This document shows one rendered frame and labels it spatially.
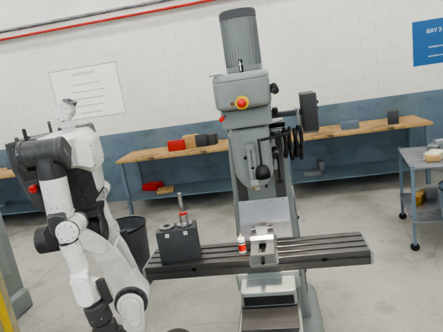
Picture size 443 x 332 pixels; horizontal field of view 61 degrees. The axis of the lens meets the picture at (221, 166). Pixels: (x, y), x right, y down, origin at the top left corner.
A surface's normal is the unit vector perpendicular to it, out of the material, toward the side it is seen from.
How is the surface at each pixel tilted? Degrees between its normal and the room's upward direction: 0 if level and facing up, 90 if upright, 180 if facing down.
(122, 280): 90
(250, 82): 90
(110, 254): 90
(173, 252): 90
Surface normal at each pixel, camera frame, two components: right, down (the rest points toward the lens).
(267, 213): -0.18, -0.22
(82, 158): 0.76, -0.05
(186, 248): 0.07, 0.22
